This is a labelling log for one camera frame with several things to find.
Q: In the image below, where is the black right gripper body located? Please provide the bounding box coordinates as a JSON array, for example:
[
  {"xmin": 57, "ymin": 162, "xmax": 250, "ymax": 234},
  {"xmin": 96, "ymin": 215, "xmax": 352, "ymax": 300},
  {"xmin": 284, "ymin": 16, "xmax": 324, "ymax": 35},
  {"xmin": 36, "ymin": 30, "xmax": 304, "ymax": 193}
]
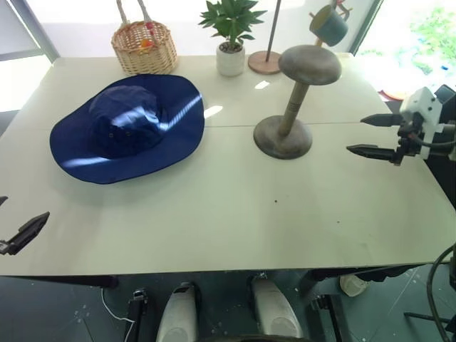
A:
[{"xmin": 391, "ymin": 119, "xmax": 428, "ymax": 167}]

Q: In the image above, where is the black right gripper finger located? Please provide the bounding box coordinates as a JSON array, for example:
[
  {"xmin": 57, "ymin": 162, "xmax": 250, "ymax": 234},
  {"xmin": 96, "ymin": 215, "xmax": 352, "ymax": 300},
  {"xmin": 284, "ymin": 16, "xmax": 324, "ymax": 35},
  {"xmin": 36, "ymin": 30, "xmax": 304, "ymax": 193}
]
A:
[
  {"xmin": 359, "ymin": 113, "xmax": 403, "ymax": 128},
  {"xmin": 346, "ymin": 143, "xmax": 397, "ymax": 162}
]

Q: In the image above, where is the wooden mushroom hat stand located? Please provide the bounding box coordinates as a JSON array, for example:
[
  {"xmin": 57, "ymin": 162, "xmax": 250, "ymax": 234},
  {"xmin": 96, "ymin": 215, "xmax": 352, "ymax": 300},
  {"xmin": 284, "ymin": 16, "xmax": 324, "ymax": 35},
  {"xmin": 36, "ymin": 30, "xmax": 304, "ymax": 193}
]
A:
[{"xmin": 253, "ymin": 45, "xmax": 342, "ymax": 160}]

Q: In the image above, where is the blue wide brim hat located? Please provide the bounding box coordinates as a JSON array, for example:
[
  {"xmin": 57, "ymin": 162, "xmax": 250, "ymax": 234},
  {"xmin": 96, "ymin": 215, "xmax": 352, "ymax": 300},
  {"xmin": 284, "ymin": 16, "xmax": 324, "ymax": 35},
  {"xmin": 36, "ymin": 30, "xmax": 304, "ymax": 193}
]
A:
[{"xmin": 48, "ymin": 73, "xmax": 206, "ymax": 185}]

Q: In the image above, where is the red orange flat object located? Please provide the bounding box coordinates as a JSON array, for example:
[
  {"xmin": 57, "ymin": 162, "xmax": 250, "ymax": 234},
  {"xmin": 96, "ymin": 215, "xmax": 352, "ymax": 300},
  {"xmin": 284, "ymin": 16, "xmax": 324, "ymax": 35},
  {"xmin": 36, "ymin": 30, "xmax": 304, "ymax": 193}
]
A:
[{"xmin": 380, "ymin": 89, "xmax": 410, "ymax": 101}]

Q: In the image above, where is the teal mug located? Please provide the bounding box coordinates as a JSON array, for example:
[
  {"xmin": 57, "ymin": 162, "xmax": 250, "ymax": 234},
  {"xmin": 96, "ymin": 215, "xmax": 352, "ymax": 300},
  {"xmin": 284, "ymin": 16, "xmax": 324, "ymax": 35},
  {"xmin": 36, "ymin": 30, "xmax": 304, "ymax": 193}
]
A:
[{"xmin": 309, "ymin": 4, "xmax": 349, "ymax": 48}]

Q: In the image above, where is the round wooden base with pole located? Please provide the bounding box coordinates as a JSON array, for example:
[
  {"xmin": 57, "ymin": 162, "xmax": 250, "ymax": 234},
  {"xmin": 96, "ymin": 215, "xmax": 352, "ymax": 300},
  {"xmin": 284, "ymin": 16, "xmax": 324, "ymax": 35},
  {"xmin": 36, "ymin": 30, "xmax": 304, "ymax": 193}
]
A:
[{"xmin": 247, "ymin": 0, "xmax": 284, "ymax": 75}]

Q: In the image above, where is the white round floor object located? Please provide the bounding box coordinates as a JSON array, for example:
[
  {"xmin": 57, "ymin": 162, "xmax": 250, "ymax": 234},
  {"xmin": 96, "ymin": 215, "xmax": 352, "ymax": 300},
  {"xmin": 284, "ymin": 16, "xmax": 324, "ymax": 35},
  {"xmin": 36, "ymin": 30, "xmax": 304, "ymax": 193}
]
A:
[{"xmin": 338, "ymin": 275, "xmax": 368, "ymax": 297}]

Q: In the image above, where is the green plant in white pot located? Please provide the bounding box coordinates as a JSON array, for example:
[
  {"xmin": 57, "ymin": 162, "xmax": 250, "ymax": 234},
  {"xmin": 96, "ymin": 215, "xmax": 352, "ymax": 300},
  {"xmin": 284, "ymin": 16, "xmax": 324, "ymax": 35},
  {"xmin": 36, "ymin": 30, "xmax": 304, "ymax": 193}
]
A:
[{"xmin": 198, "ymin": 0, "xmax": 268, "ymax": 78}]

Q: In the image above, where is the silver left robot leg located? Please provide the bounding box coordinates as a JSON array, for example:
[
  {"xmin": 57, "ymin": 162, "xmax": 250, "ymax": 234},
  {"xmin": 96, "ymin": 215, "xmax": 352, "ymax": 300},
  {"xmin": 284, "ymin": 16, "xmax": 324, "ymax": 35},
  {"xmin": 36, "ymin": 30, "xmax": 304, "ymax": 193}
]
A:
[{"xmin": 155, "ymin": 281, "xmax": 199, "ymax": 342}]

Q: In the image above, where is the silver robot leg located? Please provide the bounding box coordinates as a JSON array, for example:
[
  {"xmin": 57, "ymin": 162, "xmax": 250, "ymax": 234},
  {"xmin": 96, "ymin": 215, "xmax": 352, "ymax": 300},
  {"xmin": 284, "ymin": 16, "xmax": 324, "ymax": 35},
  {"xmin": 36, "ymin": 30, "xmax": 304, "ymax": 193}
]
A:
[
  {"xmin": 155, "ymin": 281, "xmax": 199, "ymax": 342},
  {"xmin": 249, "ymin": 276, "xmax": 304, "ymax": 342}
]

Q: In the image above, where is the silver right robot leg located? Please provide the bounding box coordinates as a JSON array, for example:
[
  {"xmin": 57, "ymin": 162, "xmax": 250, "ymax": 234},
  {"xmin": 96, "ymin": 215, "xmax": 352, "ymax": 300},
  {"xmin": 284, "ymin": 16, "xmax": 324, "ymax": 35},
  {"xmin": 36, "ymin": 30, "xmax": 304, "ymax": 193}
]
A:
[{"xmin": 249, "ymin": 276, "xmax": 304, "ymax": 342}]

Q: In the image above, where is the woven wicker basket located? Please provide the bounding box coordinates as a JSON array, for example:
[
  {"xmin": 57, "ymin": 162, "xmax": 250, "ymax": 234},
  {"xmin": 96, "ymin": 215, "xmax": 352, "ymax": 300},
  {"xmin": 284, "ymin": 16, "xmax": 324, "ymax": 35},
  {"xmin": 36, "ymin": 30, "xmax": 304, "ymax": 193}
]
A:
[{"xmin": 111, "ymin": 0, "xmax": 178, "ymax": 76}]

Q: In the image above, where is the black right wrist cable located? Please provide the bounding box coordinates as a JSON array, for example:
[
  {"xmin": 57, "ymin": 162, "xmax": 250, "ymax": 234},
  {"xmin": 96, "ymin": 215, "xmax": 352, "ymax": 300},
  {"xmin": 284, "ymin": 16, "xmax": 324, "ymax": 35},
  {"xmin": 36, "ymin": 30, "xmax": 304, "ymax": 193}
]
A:
[{"xmin": 409, "ymin": 132, "xmax": 456, "ymax": 149}]

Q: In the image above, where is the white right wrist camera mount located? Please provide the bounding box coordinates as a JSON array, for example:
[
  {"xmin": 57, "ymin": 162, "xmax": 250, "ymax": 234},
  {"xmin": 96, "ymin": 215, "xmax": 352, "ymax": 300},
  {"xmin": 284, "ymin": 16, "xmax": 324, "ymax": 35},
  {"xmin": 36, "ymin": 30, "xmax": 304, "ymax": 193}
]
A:
[{"xmin": 399, "ymin": 86, "xmax": 445, "ymax": 160}]

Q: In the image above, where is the white floor cable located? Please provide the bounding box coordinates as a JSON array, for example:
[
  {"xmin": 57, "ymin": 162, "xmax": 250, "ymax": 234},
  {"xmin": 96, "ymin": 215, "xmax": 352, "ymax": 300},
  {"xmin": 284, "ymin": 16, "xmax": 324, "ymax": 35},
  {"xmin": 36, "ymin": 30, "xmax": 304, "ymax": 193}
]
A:
[{"xmin": 100, "ymin": 286, "xmax": 136, "ymax": 323}]

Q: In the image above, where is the thick black hanging cable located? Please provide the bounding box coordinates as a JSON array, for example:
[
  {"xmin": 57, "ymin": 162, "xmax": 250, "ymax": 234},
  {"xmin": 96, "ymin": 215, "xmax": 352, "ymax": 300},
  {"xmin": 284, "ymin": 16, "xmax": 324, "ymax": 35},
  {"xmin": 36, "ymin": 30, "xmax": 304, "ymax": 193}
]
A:
[{"xmin": 426, "ymin": 244, "xmax": 456, "ymax": 342}]

